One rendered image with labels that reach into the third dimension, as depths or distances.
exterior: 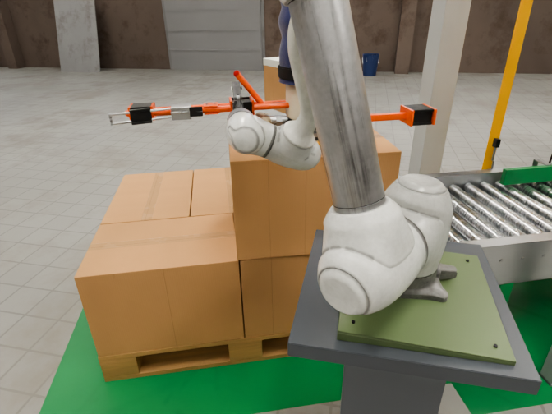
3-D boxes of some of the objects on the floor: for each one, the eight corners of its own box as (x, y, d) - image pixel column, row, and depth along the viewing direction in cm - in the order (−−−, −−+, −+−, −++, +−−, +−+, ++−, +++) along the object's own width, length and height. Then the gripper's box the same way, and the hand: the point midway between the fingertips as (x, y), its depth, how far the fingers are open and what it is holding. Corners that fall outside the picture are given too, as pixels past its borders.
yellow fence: (471, 200, 313) (549, -141, 218) (485, 203, 308) (571, -145, 213) (456, 255, 246) (561, -205, 150) (474, 259, 241) (593, -212, 146)
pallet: (320, 234, 270) (321, 216, 264) (376, 344, 182) (379, 320, 175) (140, 252, 255) (136, 233, 248) (105, 382, 166) (98, 357, 160)
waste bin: (380, 76, 855) (383, 52, 834) (363, 77, 854) (365, 53, 832) (374, 73, 893) (377, 51, 871) (358, 74, 892) (360, 51, 870)
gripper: (226, 80, 118) (223, 71, 137) (232, 159, 130) (228, 140, 149) (250, 80, 119) (244, 70, 138) (254, 158, 131) (248, 139, 150)
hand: (236, 107), depth 143 cm, fingers open, 13 cm apart
